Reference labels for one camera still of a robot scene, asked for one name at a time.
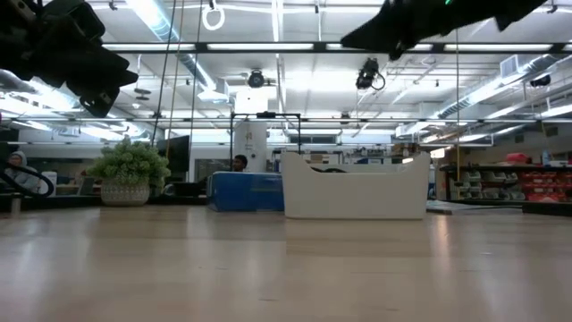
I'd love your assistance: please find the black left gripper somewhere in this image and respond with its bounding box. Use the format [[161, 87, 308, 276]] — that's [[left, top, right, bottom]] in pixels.
[[0, 0, 140, 119]]

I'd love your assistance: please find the black hanging camera unit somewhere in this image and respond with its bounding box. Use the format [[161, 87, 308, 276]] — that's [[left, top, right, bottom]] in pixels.
[[355, 56, 387, 92]]

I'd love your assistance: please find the round black ceiling device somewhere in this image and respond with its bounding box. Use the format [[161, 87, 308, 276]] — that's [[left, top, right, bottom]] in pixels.
[[247, 68, 266, 89]]

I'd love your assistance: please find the black overhead frame bar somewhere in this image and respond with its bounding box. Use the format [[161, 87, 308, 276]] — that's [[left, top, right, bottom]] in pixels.
[[101, 41, 572, 55]]

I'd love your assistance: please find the thin black hanging cable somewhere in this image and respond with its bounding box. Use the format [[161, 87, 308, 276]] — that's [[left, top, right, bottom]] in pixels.
[[189, 0, 204, 135]]

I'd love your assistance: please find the white round column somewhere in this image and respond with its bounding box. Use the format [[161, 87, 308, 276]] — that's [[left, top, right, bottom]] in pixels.
[[232, 121, 269, 174]]

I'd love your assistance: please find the white plastic bin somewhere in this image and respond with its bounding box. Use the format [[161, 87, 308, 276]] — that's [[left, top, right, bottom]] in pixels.
[[281, 151, 432, 221]]

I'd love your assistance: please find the small white box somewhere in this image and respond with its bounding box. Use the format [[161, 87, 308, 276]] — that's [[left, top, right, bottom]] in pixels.
[[42, 171, 59, 199]]

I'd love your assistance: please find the black metal stand frame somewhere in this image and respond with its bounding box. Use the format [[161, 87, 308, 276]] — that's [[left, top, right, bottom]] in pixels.
[[229, 111, 302, 174]]

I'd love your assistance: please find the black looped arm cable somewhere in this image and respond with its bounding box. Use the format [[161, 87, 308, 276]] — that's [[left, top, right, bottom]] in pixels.
[[0, 161, 55, 199]]

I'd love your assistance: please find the blue storage box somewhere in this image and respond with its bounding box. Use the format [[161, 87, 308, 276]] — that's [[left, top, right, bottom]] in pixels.
[[206, 171, 285, 213]]

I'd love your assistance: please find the white cable loop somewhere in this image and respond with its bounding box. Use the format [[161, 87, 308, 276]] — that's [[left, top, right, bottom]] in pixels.
[[201, 2, 226, 32]]

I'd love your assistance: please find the green plant in white pot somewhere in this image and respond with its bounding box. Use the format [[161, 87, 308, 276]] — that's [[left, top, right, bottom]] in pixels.
[[88, 135, 172, 208]]

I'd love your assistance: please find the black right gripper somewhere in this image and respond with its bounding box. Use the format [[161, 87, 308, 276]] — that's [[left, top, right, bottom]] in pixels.
[[341, 0, 498, 62]]

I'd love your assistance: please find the shelf rack with parts bins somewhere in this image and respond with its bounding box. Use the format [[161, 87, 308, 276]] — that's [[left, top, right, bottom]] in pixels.
[[439, 162, 572, 203]]

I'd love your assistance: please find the black monitor screen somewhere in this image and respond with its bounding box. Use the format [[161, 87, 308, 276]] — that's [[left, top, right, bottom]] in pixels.
[[156, 134, 191, 184]]

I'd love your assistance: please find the grey flat mat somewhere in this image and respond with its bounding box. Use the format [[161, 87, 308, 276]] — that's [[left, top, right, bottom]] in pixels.
[[425, 199, 525, 216]]

